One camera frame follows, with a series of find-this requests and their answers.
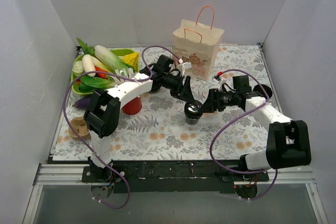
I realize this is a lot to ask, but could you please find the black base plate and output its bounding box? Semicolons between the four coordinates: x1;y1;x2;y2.
81;160;269;194

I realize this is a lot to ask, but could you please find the red straw holder cup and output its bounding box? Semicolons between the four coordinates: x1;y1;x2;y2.
122;97;142;115

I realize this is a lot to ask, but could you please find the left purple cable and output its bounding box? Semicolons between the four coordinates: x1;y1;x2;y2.
62;46;184;210

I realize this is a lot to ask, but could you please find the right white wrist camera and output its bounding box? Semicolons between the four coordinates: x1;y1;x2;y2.
214;71;226;83

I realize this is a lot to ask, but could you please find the black cup lid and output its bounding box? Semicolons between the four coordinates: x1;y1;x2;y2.
184;100;202;119

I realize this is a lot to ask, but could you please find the green toy cabbage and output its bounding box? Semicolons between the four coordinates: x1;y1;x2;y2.
71;60;85;79

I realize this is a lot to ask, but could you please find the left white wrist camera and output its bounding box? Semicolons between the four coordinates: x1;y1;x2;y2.
176;59;192;76

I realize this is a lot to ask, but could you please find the stack of dark plastic cups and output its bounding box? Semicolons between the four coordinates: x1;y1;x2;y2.
253;84;273;99

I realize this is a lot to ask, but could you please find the white toy radish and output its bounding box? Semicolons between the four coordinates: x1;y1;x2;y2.
82;54;96;77

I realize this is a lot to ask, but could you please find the green vegetable basket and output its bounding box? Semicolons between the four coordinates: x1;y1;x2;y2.
72;48;139;95

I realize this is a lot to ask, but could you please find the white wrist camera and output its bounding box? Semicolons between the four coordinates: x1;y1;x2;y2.
214;71;226;83
176;59;192;76

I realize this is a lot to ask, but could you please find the toy napa cabbage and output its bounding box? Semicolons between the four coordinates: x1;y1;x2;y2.
94;45;131;72

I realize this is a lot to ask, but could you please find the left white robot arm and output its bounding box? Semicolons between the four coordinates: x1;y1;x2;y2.
83;55;195;182

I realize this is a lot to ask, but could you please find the paper takeout bag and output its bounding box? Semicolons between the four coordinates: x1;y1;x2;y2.
172;19;225;80

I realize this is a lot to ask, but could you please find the purple toy eggplant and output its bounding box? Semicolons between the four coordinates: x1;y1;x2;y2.
73;96;91;110

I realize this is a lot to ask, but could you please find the floral table mat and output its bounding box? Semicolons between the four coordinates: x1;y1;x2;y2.
51;45;271;162

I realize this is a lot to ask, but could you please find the aluminium rail frame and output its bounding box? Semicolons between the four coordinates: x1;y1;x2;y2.
23;164;328;223

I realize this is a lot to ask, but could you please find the yellow toy leaf vegetable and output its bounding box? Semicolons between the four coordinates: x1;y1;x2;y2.
121;52;140;71

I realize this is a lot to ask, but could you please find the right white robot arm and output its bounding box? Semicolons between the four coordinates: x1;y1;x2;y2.
198;75;311;181

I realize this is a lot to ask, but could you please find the brown cardboard cup carrier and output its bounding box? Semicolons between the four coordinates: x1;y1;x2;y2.
70;116;91;140

